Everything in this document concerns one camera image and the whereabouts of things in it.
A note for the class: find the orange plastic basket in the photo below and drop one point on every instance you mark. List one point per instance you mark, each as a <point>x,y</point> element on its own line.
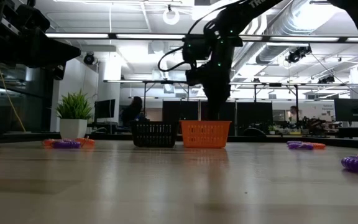
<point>205,133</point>

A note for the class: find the small black mounted camera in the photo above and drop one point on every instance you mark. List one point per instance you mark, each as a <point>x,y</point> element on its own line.
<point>326,79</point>

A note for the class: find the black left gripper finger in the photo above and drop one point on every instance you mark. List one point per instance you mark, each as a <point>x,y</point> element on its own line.
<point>62,46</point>
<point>63,57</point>

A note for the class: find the long linear light bar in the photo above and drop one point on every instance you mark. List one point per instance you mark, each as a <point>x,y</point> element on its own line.
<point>135,36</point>

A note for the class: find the black computer monitor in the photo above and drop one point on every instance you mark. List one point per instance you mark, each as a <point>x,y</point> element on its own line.
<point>353,110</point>
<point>104,109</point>

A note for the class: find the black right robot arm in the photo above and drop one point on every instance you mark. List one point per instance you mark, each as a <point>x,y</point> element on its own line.
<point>244,12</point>

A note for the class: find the black divider panel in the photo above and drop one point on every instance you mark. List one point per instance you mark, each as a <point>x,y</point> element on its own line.
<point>179,110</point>

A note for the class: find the white round ceiling lamp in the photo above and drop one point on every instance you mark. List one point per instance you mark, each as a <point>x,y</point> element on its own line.
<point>163,16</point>

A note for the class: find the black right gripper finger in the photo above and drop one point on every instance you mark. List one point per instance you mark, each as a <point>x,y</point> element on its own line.
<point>217,102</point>

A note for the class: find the small background plant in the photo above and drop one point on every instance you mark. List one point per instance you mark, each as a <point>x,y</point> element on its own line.
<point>271,128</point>

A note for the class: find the silver ventilation duct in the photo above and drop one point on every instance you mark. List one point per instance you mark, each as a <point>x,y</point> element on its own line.
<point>294,20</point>

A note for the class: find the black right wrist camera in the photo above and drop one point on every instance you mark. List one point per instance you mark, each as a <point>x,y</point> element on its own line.
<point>194,77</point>

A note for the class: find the black plastic basket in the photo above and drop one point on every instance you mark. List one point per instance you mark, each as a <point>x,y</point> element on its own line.
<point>154,133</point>

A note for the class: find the person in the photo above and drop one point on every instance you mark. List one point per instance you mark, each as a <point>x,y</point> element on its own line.
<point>132,112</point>
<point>294,113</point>

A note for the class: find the black camera on mount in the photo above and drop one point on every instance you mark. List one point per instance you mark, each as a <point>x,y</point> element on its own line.
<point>295,56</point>

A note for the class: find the black aluminium table frame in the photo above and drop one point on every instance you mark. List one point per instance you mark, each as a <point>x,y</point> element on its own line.
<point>110,136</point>

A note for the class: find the black office chair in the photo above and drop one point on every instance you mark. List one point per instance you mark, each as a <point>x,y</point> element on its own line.
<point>254,132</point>

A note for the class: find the green plant in white pot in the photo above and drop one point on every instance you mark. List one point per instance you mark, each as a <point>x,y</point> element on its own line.
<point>73,127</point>

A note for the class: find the round black ceiling camera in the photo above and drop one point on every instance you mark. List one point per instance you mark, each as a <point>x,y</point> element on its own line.
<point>89,58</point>

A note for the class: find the black background workstation frame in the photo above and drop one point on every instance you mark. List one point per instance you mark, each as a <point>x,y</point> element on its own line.
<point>166,82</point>
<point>275,84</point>

